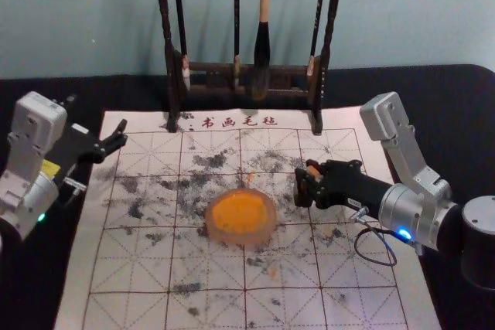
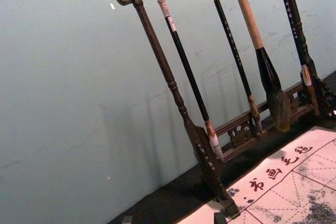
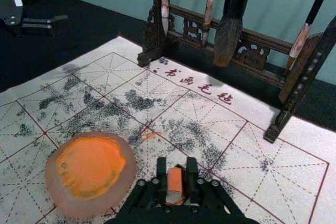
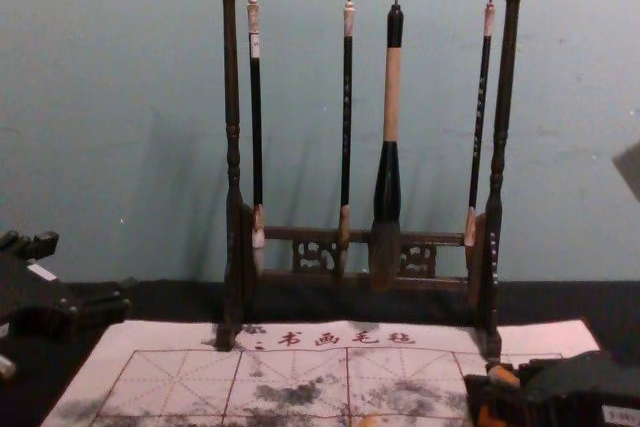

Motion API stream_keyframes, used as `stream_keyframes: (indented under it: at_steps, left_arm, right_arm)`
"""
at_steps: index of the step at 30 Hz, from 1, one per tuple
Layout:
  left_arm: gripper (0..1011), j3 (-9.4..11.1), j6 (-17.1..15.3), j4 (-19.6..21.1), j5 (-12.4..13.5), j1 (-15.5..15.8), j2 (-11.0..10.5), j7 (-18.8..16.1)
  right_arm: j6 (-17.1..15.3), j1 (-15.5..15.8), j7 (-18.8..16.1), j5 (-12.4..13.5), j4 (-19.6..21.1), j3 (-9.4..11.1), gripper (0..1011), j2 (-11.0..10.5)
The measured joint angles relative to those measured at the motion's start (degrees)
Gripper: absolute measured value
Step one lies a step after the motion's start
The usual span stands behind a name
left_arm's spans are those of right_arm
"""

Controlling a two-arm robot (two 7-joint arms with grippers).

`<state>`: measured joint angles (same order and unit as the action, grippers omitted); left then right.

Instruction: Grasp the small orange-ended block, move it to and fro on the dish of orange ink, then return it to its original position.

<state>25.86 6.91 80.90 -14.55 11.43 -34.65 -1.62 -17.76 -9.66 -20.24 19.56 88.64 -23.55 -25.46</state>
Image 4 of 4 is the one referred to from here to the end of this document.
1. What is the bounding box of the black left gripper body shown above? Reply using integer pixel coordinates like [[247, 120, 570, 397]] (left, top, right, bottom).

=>
[[0, 257, 82, 342]]

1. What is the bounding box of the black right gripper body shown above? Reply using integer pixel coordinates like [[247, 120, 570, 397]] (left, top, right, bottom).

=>
[[518, 349, 640, 427]]

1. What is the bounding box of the small orange brown piece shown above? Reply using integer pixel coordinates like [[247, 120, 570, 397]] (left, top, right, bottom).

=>
[[485, 364, 519, 386]]

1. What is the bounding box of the black table cloth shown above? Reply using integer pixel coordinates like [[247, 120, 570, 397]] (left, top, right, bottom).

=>
[[0, 275, 640, 427]]

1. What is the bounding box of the white felt mat, red grid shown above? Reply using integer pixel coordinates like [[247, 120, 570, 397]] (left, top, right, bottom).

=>
[[41, 316, 601, 427]]

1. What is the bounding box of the thin brush with white band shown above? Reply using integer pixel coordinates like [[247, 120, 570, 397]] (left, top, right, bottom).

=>
[[245, 0, 269, 279]]

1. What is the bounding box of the dark wooden brush rack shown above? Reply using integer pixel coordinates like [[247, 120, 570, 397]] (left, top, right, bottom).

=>
[[172, 0, 582, 363]]

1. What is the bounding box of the thin black calligraphy brush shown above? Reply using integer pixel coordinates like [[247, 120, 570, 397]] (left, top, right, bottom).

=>
[[334, 0, 358, 279], [464, 0, 499, 249]]

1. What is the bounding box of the large tan and black brush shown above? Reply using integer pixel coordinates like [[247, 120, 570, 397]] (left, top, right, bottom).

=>
[[368, 0, 406, 294]]

